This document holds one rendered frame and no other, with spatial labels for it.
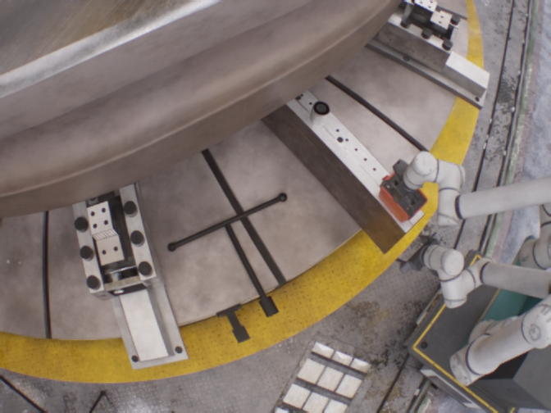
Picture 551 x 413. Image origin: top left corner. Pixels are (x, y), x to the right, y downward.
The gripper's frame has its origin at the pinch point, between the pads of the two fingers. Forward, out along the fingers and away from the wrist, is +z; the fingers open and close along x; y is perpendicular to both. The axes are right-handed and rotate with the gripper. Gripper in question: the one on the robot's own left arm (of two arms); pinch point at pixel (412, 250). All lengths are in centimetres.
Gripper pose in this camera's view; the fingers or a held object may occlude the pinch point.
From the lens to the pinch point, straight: 192.0
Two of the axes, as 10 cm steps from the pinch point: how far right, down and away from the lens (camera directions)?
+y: -5.9, -7.8, -1.9
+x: -7.7, 6.2, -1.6
